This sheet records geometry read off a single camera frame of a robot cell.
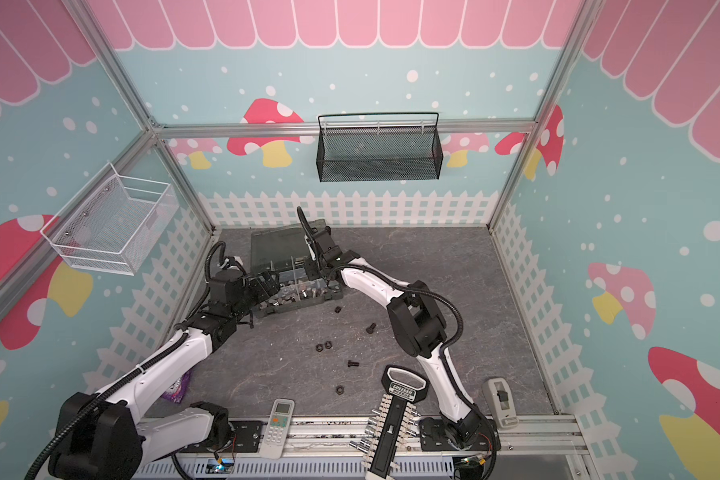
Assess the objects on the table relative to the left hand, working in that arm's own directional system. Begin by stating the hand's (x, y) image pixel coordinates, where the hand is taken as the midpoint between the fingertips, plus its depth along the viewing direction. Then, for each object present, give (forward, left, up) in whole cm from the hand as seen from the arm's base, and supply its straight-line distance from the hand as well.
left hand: (268, 284), depth 86 cm
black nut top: (0, -19, -14) cm, 24 cm away
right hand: (+10, -10, -3) cm, 15 cm away
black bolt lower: (-17, -25, -15) cm, 34 cm away
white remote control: (-34, -7, -13) cm, 37 cm away
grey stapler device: (-27, -63, -10) cm, 70 cm away
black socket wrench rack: (-32, -36, -14) cm, 50 cm away
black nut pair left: (-12, -14, -15) cm, 24 cm away
